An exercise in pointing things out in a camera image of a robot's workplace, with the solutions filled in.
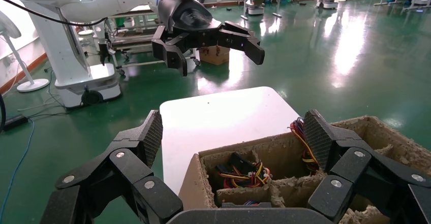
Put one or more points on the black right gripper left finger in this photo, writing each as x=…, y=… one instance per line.
x=131, y=168

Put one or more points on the black power adapter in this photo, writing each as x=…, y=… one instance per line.
x=15, y=122

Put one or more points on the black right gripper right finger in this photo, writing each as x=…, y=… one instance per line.
x=357, y=175

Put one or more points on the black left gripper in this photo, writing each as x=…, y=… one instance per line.
x=185, y=14

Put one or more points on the metal wheeled cart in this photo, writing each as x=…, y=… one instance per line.
x=134, y=40

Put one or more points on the small brown cardboard box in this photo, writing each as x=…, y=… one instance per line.
x=215, y=56

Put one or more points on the brown cardboard divider box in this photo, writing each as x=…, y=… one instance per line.
x=279, y=148

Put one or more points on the white robot torso and base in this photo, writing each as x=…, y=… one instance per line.
x=60, y=54

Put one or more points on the white standing fan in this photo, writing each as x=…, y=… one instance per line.
x=32, y=85

